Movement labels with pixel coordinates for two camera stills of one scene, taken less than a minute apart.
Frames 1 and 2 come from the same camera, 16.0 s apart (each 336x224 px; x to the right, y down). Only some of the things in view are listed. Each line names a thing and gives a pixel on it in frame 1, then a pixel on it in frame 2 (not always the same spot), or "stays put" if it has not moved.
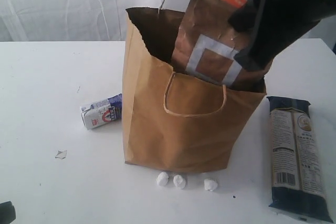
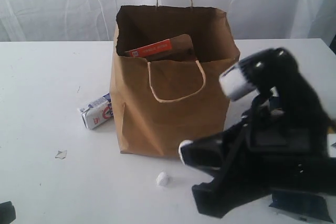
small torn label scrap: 61,154 stays put
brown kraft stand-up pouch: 206,43 to 178,48
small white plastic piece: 162,179 stays put
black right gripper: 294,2 to 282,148
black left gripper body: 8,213 stays put
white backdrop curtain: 91,6 stays put
